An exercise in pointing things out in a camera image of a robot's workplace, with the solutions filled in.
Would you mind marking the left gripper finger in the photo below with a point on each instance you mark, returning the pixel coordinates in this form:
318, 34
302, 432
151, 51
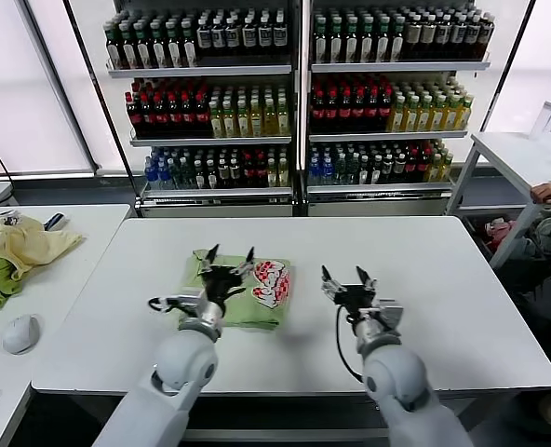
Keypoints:
208, 263
246, 267

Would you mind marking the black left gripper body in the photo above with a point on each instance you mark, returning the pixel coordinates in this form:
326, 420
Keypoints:
222, 284

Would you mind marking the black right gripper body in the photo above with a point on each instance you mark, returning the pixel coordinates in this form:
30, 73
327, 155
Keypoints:
357, 298

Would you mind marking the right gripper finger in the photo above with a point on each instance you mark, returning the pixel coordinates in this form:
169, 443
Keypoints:
368, 284
332, 286

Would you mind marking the light green t-shirt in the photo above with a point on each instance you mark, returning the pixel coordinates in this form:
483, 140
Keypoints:
247, 319

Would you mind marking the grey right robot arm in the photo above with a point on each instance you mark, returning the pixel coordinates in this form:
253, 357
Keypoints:
394, 372

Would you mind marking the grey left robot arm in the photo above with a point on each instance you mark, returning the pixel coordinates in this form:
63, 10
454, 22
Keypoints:
187, 363

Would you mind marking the red pink clothes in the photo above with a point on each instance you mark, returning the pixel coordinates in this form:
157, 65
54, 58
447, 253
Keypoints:
495, 233

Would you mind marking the white drinks shelf unit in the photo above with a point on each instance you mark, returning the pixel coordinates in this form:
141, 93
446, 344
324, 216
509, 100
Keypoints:
210, 209
379, 206

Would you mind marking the white metal shelf board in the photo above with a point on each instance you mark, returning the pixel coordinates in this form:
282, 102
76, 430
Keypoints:
210, 141
397, 67
201, 71
388, 136
379, 189
215, 193

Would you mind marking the large white work table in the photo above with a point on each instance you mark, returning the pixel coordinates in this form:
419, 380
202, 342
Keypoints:
443, 279

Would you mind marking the dark bottle white cap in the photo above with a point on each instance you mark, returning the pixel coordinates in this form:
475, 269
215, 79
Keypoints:
223, 174
377, 170
212, 175
388, 170
365, 171
234, 174
400, 169
199, 175

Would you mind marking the dark bottle red label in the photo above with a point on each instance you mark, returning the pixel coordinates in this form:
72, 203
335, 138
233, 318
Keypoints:
412, 169
248, 174
424, 168
260, 174

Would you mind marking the pale yellow drink bottle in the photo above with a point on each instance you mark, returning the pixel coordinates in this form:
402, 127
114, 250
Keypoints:
435, 168
271, 174
446, 168
283, 173

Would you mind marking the blue drink bottle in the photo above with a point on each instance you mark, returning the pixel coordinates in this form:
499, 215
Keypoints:
164, 174
151, 172
314, 172
327, 172

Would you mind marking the black storage crate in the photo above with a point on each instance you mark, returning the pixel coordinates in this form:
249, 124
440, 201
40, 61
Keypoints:
468, 222

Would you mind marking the white side table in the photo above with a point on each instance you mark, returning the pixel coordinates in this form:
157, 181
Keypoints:
71, 279

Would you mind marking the yellow juice bottle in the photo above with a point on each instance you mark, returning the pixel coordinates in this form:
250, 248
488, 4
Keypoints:
256, 120
216, 121
437, 114
283, 118
411, 115
462, 114
270, 119
449, 114
424, 115
242, 120
398, 115
229, 121

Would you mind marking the red cap cola bottle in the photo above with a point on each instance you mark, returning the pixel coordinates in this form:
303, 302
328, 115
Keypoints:
385, 112
160, 117
332, 113
318, 113
202, 116
146, 117
132, 116
359, 112
174, 117
345, 113
372, 112
188, 116

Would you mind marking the black and blue tool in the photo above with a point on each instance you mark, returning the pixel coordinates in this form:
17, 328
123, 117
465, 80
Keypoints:
54, 222

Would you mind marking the pale yellow garment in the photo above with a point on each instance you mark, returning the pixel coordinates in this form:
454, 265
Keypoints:
29, 247

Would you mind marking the white table slanted legs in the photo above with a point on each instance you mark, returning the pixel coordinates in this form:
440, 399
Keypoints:
513, 158

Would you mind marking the white computer mouse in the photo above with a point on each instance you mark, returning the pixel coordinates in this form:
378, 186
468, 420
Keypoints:
20, 335

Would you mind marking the small white purple packet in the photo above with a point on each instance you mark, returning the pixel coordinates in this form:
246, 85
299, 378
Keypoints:
10, 220

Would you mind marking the dark bottle white label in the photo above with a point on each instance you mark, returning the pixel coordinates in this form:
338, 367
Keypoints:
279, 35
218, 37
232, 36
204, 37
249, 36
264, 36

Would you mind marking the translucent white cap bottle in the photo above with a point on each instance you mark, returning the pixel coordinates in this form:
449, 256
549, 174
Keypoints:
546, 120

